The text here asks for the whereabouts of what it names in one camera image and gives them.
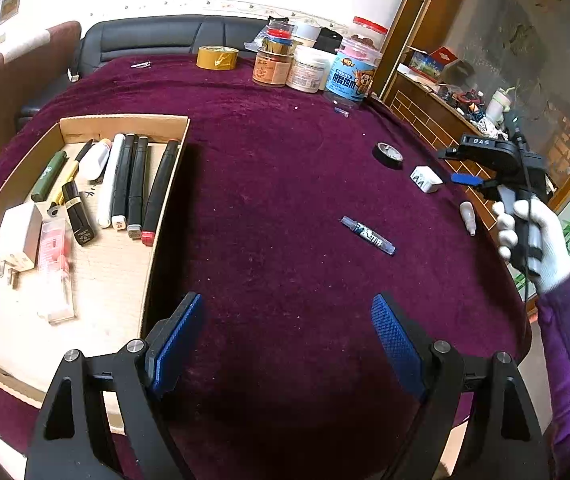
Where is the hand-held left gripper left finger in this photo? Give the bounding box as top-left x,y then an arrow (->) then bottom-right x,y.
24,291 -> 206,480

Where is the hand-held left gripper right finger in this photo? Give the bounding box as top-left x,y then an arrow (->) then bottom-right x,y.
371,292 -> 550,480

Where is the cardboard box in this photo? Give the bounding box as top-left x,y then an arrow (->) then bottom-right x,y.
0,115 -> 190,436

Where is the blue pen refill tube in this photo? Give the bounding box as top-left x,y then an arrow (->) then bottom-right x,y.
341,215 -> 396,256

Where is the clear package orange item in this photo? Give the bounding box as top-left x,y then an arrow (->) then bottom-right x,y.
36,218 -> 76,322

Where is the black marker red end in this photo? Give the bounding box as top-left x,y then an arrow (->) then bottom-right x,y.
140,139 -> 180,247

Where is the black marker grey end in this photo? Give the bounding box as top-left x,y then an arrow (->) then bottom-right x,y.
126,135 -> 152,238

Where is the black lipstick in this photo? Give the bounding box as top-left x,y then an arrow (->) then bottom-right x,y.
61,180 -> 96,247

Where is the black marker white end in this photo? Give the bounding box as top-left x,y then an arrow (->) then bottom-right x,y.
111,133 -> 138,231

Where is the white plug charger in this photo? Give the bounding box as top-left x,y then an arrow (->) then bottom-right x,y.
0,202 -> 43,291

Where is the white glue bottle orange cap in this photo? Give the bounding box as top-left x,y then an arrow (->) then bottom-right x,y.
79,140 -> 113,181

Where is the gold and black pen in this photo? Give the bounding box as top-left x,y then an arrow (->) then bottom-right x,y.
45,138 -> 94,213

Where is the green tube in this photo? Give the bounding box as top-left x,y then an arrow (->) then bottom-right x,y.
31,151 -> 68,201

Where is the person's right hand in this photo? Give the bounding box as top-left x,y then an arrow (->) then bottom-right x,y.
495,200 -> 570,296

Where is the white nozzle bottle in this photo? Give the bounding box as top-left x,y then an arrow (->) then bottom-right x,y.
459,201 -> 478,237

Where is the white square charger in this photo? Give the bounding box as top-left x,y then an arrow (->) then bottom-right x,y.
410,165 -> 444,195

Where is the wooden brick-pattern counter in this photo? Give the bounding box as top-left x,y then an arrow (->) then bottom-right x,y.
372,0 -> 510,233

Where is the pile of counter clutter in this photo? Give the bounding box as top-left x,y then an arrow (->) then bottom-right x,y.
435,45 -> 526,141

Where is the black tape roll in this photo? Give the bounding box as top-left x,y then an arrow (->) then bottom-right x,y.
372,142 -> 406,170

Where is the colourful printed box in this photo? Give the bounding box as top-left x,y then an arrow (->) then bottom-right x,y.
407,50 -> 443,78

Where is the blue-label clear jar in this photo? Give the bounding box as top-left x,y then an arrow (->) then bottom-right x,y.
322,37 -> 383,108

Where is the red-lid clear jar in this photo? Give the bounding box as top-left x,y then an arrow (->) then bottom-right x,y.
352,16 -> 388,51

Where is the white plastic tub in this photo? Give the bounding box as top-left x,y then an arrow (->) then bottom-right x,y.
286,45 -> 333,94

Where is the purple velvet tablecloth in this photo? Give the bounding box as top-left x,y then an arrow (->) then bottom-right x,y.
0,52 -> 533,480

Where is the amber jar orange label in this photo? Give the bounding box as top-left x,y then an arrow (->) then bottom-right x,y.
252,47 -> 293,88

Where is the small red-lid jar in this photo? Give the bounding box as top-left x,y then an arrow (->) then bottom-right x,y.
265,29 -> 296,53

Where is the yellow tape roll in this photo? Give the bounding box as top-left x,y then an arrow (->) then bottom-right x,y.
196,46 -> 240,71

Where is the black leather sofa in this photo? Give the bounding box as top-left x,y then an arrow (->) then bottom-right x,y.
72,15 -> 276,81

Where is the landscape wall mural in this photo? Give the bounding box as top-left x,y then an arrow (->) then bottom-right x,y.
445,0 -> 570,161

